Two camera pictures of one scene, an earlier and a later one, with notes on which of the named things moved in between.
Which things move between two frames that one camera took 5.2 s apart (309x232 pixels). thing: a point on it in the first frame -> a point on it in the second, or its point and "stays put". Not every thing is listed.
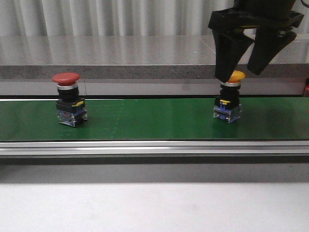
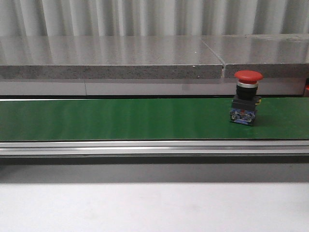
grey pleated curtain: x=114 y=18 stays put
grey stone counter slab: x=106 y=56 stays put
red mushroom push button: x=70 y=108 -> x=244 y=106
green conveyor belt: x=261 y=118 stays put
